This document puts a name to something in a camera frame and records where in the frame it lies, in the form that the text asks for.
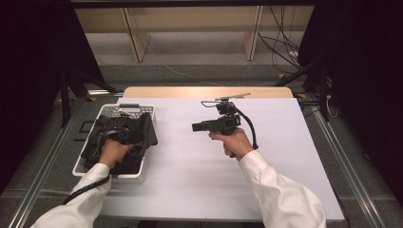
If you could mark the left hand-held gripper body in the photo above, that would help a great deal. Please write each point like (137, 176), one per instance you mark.
(122, 134)

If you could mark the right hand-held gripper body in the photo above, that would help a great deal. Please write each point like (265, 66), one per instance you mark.
(228, 125)

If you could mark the dark pleated skirt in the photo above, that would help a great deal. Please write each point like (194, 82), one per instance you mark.
(139, 129)

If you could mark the white perforated plastic basket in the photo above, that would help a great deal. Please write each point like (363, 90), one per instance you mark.
(144, 109)

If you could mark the person's left hand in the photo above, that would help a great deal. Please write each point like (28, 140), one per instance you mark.
(114, 153)

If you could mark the person's right hand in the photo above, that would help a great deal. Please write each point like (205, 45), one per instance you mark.
(236, 144)

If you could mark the black-framed floor hatch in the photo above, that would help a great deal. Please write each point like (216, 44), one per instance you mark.
(86, 126)

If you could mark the short aluminium bar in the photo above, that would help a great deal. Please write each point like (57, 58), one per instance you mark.
(101, 92)

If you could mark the white board table cover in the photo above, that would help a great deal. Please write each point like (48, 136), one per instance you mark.
(196, 177)

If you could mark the black metal stand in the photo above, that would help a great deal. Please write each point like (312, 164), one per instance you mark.
(65, 104)
(323, 104)

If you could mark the light wooden shelf unit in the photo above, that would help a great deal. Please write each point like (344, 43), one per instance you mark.
(136, 41)

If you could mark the white plug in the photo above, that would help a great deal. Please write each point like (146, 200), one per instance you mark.
(293, 54)

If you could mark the black curtain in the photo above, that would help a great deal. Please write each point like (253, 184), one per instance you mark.
(28, 79)
(374, 79)

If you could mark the black overhead bar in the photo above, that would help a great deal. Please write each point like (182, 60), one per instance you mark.
(190, 3)

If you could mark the long aluminium rail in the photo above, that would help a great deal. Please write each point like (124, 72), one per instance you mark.
(348, 177)
(41, 175)

